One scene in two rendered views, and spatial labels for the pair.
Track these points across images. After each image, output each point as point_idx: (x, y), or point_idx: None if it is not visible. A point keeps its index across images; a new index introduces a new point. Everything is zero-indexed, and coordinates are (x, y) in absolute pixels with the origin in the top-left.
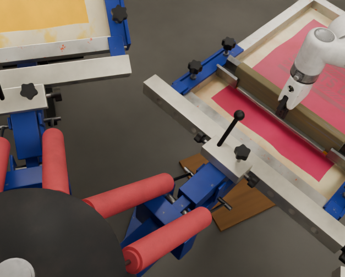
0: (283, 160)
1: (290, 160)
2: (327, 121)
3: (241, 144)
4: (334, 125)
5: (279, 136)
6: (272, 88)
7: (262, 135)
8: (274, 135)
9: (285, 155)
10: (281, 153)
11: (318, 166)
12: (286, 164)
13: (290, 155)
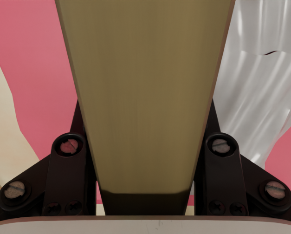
0: (10, 142)
1: (36, 151)
2: (279, 151)
3: None
4: (275, 167)
5: (75, 89)
6: (102, 69)
7: (1, 39)
8: (58, 74)
9: (35, 138)
10: (25, 126)
11: (97, 191)
12: (14, 153)
13: (50, 146)
